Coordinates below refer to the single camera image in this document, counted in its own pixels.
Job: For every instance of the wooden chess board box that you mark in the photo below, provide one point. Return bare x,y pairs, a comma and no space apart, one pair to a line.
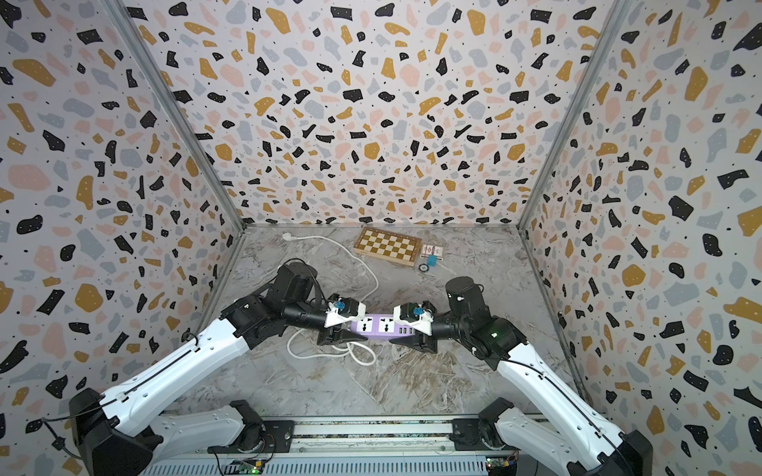
388,246

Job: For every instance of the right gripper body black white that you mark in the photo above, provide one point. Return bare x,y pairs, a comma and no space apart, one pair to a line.
454,330

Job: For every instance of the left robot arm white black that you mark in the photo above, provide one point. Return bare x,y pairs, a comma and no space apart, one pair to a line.
123,430

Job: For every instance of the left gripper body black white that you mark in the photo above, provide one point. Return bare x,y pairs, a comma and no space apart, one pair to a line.
308,318

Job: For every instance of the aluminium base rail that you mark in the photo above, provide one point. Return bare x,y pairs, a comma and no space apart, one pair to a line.
362,445

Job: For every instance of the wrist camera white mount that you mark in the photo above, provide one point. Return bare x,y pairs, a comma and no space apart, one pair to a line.
418,316
341,310

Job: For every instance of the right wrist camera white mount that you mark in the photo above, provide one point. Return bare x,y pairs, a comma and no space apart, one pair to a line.
418,316

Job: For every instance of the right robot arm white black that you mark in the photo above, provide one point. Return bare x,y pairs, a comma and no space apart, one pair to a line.
577,441

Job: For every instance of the playing card box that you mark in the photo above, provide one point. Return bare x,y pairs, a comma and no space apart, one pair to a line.
432,250

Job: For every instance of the purple power strip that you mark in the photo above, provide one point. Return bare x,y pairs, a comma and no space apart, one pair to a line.
380,327

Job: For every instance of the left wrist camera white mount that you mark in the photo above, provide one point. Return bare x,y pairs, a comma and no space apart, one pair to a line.
341,310

